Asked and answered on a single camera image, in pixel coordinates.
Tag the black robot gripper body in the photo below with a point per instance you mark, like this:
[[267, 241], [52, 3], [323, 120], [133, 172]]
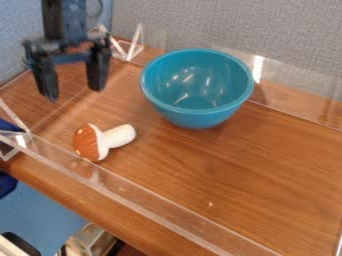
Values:
[[67, 42]]

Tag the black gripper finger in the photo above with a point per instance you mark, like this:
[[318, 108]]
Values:
[[97, 66], [45, 76]]

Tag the blue plastic bowl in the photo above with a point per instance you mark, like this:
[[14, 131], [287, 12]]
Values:
[[196, 86]]

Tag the brown and white toy mushroom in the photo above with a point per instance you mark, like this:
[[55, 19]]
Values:
[[92, 143]]

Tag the clear acrylic front barrier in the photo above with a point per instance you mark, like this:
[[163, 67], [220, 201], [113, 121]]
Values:
[[69, 174]]

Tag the blue cloth at left edge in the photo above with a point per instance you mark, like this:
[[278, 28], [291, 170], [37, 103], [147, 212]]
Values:
[[6, 181]]

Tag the black object at bottom left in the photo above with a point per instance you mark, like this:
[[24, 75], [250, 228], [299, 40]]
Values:
[[13, 246]]

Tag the clear acrylic left bracket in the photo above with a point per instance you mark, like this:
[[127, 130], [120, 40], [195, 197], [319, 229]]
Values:
[[14, 139]]

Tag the metal frame under table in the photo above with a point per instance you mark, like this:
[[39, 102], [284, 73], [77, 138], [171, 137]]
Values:
[[89, 241]]

